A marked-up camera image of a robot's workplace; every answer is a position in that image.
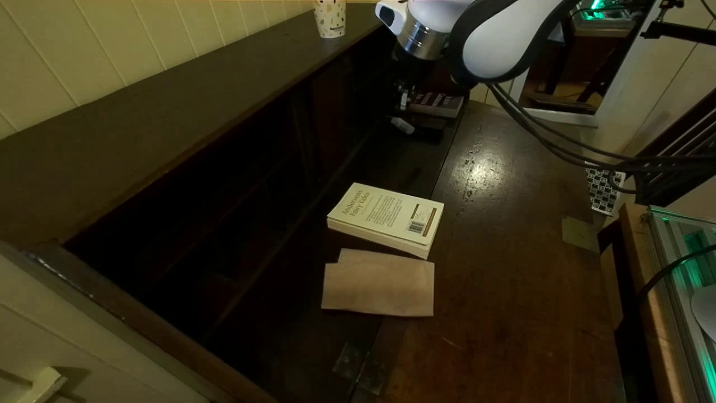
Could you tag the dark slatted wooden frame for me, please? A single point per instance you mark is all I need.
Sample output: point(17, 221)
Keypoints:
point(671, 154)

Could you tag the light wooden robot table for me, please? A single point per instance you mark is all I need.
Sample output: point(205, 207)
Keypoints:
point(640, 299)

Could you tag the white framed doorway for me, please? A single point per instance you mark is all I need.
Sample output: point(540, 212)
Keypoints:
point(582, 81)

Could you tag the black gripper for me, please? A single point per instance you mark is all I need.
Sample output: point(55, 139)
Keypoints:
point(414, 74)

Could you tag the brown paper envelope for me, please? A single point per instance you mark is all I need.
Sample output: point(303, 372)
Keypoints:
point(379, 287)

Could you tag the dark wooden secretary desk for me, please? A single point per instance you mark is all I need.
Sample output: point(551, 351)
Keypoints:
point(149, 136)

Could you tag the white trim piece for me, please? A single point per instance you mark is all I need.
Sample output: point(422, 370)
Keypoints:
point(34, 384)

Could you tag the white paperback book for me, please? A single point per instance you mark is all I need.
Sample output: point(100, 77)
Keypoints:
point(386, 216)

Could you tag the green lit robot base platform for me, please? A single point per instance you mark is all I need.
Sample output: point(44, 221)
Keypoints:
point(674, 254)

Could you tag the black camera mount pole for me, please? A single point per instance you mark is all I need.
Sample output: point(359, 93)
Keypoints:
point(684, 33)

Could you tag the white patterned cup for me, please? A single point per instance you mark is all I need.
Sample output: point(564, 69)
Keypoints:
point(329, 17)

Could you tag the white perforated box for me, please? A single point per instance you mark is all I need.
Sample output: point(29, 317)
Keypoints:
point(600, 193)

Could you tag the metal desk hinge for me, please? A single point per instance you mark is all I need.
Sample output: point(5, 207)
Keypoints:
point(359, 370)

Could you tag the small paper note card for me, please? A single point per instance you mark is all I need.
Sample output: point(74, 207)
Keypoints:
point(580, 233)

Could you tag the white marker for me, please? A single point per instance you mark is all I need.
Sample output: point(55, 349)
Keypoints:
point(404, 124)

